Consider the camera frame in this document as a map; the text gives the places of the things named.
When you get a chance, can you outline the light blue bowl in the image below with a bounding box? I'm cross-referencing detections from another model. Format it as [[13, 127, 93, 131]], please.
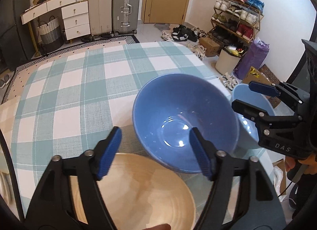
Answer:
[[230, 83, 276, 150]]

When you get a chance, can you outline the cream plate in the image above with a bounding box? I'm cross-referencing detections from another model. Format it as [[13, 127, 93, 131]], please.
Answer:
[[70, 152, 197, 230]]

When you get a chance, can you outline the dark blue bowl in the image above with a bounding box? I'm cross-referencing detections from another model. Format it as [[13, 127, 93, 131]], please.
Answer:
[[139, 132, 201, 174], [132, 73, 240, 174]]

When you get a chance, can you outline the right hand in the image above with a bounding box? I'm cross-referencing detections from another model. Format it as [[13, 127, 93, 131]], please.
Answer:
[[285, 153, 317, 175]]

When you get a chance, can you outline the left hand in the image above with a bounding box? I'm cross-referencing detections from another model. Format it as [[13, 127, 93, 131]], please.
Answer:
[[145, 223, 171, 230]]

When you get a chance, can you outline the cardboard box with cat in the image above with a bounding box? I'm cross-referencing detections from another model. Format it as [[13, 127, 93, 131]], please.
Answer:
[[242, 66, 271, 85]]

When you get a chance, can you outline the purple bag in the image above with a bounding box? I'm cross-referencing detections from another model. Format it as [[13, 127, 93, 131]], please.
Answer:
[[233, 37, 270, 80]]

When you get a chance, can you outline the white trash bin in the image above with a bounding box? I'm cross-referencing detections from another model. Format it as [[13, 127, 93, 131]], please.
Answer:
[[215, 46, 242, 75]]

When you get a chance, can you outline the small brown cardboard box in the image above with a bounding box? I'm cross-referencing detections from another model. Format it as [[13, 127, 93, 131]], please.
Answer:
[[199, 37, 221, 57]]

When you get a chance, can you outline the shoe rack with shoes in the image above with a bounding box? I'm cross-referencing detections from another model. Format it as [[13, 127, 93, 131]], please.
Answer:
[[208, 0, 264, 46]]

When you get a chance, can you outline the teal plaid tablecloth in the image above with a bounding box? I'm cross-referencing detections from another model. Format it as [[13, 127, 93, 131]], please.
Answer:
[[11, 42, 223, 209]]

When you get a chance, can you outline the grey slippers pair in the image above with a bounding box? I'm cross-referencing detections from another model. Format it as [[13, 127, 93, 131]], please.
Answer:
[[0, 74, 11, 89]]

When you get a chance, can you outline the black refrigerator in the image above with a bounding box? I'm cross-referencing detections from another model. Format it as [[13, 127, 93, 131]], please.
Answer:
[[1, 0, 35, 71]]

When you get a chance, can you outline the woven laundry basket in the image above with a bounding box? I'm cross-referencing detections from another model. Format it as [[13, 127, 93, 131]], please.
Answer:
[[37, 16, 64, 53]]

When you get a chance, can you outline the silver suitcase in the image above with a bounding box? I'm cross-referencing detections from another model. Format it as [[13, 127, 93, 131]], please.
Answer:
[[112, 0, 140, 36]]

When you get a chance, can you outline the white dresser desk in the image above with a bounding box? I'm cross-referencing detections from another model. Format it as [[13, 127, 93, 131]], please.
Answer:
[[20, 0, 91, 40]]

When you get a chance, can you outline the beige suitcase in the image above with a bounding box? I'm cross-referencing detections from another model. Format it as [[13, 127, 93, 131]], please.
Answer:
[[88, 0, 112, 36]]

